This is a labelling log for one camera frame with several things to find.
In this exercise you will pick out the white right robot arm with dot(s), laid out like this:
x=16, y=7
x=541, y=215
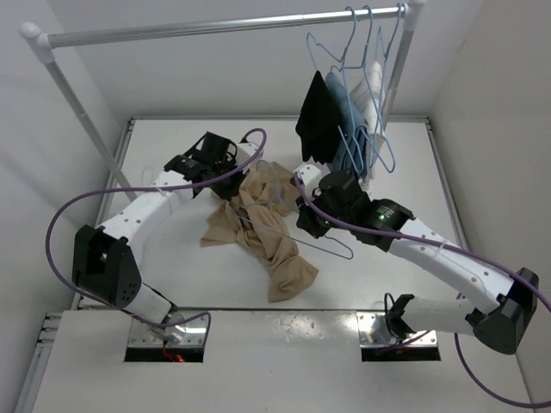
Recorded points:
x=495, y=307

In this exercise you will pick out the white clothes rack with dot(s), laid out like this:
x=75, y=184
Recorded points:
x=42, y=46

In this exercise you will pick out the white hanging garment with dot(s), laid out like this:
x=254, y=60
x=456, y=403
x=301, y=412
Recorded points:
x=367, y=97

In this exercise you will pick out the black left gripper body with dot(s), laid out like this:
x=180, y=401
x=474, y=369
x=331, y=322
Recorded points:
x=225, y=187

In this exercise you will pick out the black hanging garment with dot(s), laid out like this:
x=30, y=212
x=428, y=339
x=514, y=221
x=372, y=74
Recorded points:
x=318, y=123

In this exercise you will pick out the beige t shirt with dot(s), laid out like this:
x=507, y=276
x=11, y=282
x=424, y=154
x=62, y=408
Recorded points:
x=254, y=219

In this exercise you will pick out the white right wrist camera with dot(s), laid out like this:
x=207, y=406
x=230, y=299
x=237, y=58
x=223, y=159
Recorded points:
x=310, y=176

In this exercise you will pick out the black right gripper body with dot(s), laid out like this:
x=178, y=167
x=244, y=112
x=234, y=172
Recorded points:
x=316, y=225

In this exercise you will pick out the blue hanging garment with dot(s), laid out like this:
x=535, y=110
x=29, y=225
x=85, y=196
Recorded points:
x=352, y=134

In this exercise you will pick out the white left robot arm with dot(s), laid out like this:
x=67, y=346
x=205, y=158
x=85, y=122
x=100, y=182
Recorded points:
x=107, y=257

